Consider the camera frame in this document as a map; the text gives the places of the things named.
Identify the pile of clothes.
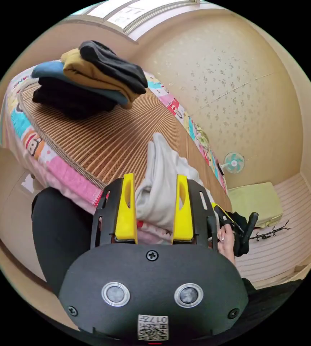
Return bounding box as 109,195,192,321
32,40,149,120

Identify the person's body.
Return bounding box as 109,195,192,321
31,186,309,346

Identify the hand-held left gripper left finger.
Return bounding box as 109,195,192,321
114,173,139,243

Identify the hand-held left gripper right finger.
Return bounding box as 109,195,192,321
171,174,196,243

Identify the small teal fan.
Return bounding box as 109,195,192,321
219,151,246,174

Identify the bed with woven mat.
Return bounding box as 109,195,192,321
0,59,233,245

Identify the pale green cushion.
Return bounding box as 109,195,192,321
227,181,284,229

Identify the person's right hand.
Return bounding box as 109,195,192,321
216,222,236,267

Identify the window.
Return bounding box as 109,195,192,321
85,0,201,43

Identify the white long sleeve shirt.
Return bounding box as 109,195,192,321
135,132,204,231

